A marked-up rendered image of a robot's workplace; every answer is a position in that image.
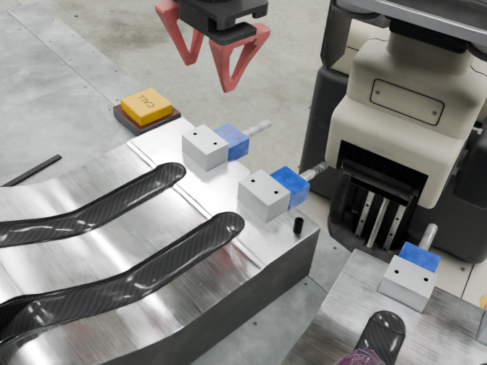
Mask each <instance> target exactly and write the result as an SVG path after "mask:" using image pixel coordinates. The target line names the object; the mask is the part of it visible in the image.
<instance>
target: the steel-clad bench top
mask: <svg viewBox="0 0 487 365"><path fill-rule="evenodd" d="M144 90H146V88H144V87H143V86H142V85H141V84H140V83H138V82H137V81H136V80H134V79H133V78H132V77H131V76H129V74H127V73H126V72H125V71H123V70H122V69H121V68H119V67H118V66H117V65H116V64H115V63H114V62H112V61H111V60H110V59H108V58H107V57H106V56H104V55H103V54H102V53H101V52H100V51H98V50H97V49H96V48H94V47H93V46H92V45H91V44H90V43H89V42H87V41H86V40H85V39H83V38H82V37H81V36H79V35H78V34H77V33H76V32H75V31H74V30H72V29H71V28H69V27H68V26H67V25H66V24H64V23H63V22H62V21H61V20H60V19H58V18H57V17H56V16H54V15H53V14H52V13H51V12H50V11H49V10H47V9H46V8H45V7H43V6H42V5H41V4H39V3H38V2H36V3H32V4H28V5H25V6H21V7H16V8H13V9H8V10H4V11H1V12H0V186H2V185H4V184H5V183H7V182H9V181H10V180H13V179H15V178H16V177H18V176H20V175H21V174H23V173H25V172H27V171H28V170H30V169H32V168H34V167H36V166H37V165H39V164H41V163H42V162H44V161H46V160H48V159H50V158H51V157H53V156H55V155H57V154H59V155H60V156H62V158H61V159H60V160H58V161H56V162H54V163H53V164H51V165H49V166H47V167H46V168H44V169H42V170H41V171H39V172H37V173H35V174H34V175H32V176H30V177H28V178H27V179H25V180H23V181H22V182H19V183H18V184H16V185H14V186H21V185H32V184H36V183H42V182H45V181H47V180H51V179H53V178H55V177H58V176H60V175H63V174H64V173H66V172H69V171H70V170H72V169H74V168H76V167H79V166H81V165H83V164H85V163H87V162H89V161H91V160H93V159H95V158H97V157H99V156H101V155H103V154H105V153H107V152H109V151H111V150H113V149H115V148H117V147H119V146H122V145H124V144H126V143H127V142H128V141H129V140H131V139H133V138H136V136H135V135H134V134H132V132H131V131H129V129H127V128H126V127H125V126H124V125H123V124H122V123H121V122H119V121H118V120H117V119H116V118H115V117H114V112H113V106H117V105H118V104H121V99H122V98H125V97H128V96H131V95H133V94H135V93H138V92H141V91H144ZM350 256H351V252H350V251H348V250H347V249H346V248H344V247H343V246H342V245H341V244H340V243H338V242H337V241H336V240H334V239H333V238H332V237H331V236H329V234H327V233H326V232H325V231H323V230H322V229H321V228H320V234H319V236H318V239H317V245H316V248H315V253H314V256H313V260H312V265H311V268H310V271H309V275H307V276H306V277H305V278H304V279H303V280H301V281H300V282H298V283H297V284H296V285H294V286H293V287H292V288H291V289H289V290H288V291H286V292H285V293H284V294H282V295H281V296H280V297H279V298H277V299H276V300H274V301H273V302H272V303H271V304H269V305H268V306H266V307H265V308H264V309H262V310H261V311H260V312H259V313H258V314H256V315H255V316H253V317H252V318H250V320H248V321H247V322H245V323H244V324H242V325H241V326H240V327H239V328H238V329H236V330H235V331H233V332H232V333H230V334H229V335H228V336H227V337H225V338H224V339H223V340H221V341H220V342H219V343H218V344H216V345H215V346H214V347H212V348H211V349H209V350H208V351H207V352H206V353H204V354H203V355H202V356H200V357H199V358H197V359H196V360H195V361H194V362H192V363H191V364H189V365H280V363H281V362H282V360H283V359H284V358H285V357H286V355H287V354H288V352H289V351H290V350H291V349H292V347H293V346H294V344H295V343H296V342H297V340H298V339H299V338H300V337H301V336H302V334H303V333H304V331H305V330H306V329H307V328H308V326H309V325H310V323H311V322H312V320H313V319H314V317H315V315H316V314H317V312H318V311H319V309H320V307H321V305H322V304H323V302H324V300H325V299H326V297H327V295H328V294H329V292H330V290H331V288H332V287H333V285H334V283H335V281H336V280H337V278H338V276H339V275H340V273H341V271H342V269H343V268H344V266H345V265H346V263H347V261H348V260H349V257H350Z"/></svg>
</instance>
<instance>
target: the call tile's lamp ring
mask: <svg viewBox="0 0 487 365"><path fill-rule="evenodd" d="M113 107H114V108H115V109H116V110H117V111H118V112H119V113H121V115H122V116H123V117H125V118H126V119H127V120H128V121H129V122H131V123H132V124H133V125H134V126H135V127H136V128H138V129H139V130H140V131H141V130H143V129H146V128H148V127H150V126H152V125H155V124H157V123H159V122H161V121H164V120H166V119H169V118H171V117H174V116H175V115H177V114H180V112H179V111H178V110H177V109H176V108H174V107H172V110H173V111H174V112H173V113H172V114H169V115H167V116H165V117H162V118H160V119H157V120H155V121H153V122H150V123H149V124H146V125H144V126H140V125H139V124H138V123H137V122H136V121H134V120H133V119H132V118H131V117H130V116H128V115H127V114H126V113H125V112H124V111H123V110H121V108H120V107H121V104H118V105H117V106H113Z"/></svg>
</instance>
